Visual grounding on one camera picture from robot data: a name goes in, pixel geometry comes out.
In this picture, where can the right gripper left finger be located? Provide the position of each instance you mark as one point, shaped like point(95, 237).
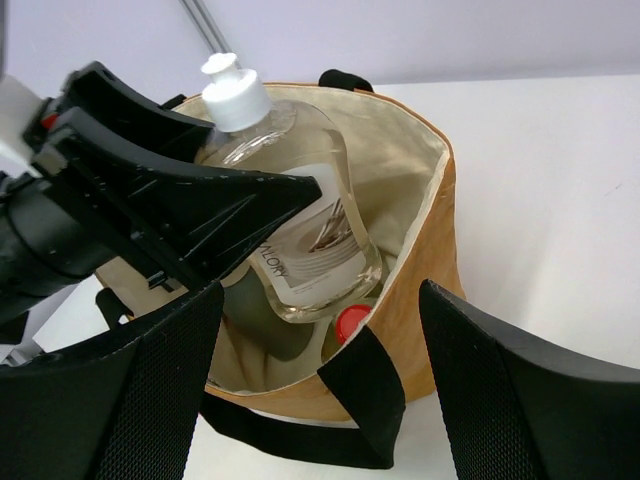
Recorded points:
point(121, 405)

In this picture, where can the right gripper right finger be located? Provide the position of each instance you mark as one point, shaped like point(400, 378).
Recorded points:
point(516, 406)

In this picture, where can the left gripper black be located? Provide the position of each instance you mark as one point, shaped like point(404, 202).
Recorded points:
point(117, 178)

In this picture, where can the grey pump bottle beige cap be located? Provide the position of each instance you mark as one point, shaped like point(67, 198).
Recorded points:
point(248, 309)

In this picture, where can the yellow dish soap red cap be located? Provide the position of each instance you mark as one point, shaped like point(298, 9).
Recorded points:
point(343, 326)

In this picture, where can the clear amber soap bottle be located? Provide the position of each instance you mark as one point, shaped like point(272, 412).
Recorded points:
point(323, 258)

